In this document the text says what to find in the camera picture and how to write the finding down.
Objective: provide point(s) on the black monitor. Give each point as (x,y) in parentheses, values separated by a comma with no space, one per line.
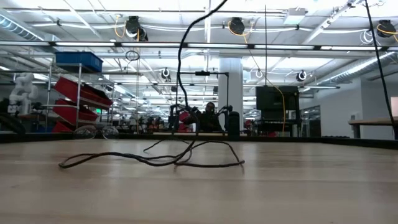
(276,98)

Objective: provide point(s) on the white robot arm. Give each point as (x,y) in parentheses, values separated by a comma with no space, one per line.
(23,90)

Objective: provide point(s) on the red plastic storage bin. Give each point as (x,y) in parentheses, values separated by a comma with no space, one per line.
(77,90)
(60,127)
(71,112)

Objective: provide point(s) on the black cylindrical bin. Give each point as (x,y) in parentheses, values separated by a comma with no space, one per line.
(234,123)

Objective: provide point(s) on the wooden table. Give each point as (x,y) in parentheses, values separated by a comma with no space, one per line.
(373,122)

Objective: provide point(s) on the black robot station frame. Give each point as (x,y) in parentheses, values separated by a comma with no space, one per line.
(202,73)

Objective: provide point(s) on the thin black hanging rod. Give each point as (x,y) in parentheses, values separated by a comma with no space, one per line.
(265,46)

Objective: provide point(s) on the white round pillar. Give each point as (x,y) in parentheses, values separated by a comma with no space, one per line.
(230,93)

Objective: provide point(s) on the blue plastic storage bin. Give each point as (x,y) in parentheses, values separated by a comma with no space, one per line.
(79,60)

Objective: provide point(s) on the person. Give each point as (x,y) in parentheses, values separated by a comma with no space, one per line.
(210,119)

